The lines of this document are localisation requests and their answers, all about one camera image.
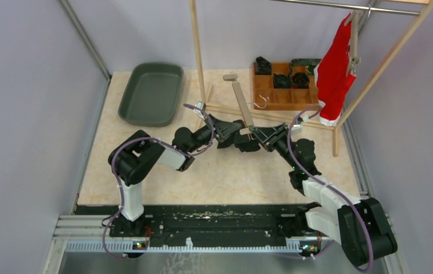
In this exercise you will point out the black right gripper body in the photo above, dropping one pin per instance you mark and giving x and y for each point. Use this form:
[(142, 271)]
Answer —
[(280, 144)]

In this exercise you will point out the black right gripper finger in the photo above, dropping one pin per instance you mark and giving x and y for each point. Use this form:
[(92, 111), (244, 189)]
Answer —
[(267, 144), (268, 132)]

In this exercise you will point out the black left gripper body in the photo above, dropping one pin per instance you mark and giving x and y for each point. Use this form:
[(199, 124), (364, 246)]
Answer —
[(203, 136)]

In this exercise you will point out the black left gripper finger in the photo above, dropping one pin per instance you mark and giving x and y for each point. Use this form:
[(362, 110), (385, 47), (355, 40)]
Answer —
[(230, 136), (223, 125)]

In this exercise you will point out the black striped garment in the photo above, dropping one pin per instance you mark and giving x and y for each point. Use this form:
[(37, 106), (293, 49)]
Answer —
[(249, 145)]

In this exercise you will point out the beige clip hanger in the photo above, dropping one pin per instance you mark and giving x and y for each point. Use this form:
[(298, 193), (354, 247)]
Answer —
[(354, 20), (249, 127)]

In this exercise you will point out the red underwear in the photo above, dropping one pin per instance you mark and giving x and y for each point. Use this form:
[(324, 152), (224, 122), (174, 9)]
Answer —
[(332, 78)]

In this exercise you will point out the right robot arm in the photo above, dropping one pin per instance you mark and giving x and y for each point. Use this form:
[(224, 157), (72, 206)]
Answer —
[(358, 225)]

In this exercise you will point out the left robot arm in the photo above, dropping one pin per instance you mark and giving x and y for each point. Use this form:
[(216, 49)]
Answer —
[(133, 160)]

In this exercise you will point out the dark folded sock middle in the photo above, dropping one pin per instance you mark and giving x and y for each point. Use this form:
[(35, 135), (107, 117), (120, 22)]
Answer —
[(281, 81)]

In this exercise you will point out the dark rolled sock right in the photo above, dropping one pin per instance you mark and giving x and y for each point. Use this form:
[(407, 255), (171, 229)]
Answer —
[(300, 80)]

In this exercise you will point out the grey plastic bin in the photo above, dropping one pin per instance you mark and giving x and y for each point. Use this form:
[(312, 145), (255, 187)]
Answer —
[(152, 94)]

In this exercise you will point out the dark folded sock top-left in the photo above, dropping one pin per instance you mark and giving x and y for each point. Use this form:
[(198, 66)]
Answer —
[(263, 66)]

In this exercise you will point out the camouflage folded cloth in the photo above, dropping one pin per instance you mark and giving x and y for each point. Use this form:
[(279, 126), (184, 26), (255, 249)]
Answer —
[(309, 64)]

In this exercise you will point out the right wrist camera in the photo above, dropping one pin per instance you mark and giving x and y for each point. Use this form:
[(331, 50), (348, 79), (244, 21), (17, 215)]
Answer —
[(297, 127)]

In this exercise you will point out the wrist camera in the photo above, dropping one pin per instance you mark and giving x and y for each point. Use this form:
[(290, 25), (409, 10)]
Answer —
[(297, 127), (200, 106)]

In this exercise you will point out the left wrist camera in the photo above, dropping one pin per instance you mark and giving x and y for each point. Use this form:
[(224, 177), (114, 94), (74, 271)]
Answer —
[(200, 106)]

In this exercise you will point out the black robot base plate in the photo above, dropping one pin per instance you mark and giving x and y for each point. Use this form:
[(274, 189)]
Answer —
[(220, 228)]

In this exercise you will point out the aluminium front rail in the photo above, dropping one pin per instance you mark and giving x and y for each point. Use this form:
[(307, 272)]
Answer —
[(88, 233)]

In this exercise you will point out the wooden clothes rack frame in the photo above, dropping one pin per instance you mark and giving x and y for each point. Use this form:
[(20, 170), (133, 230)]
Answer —
[(427, 6)]

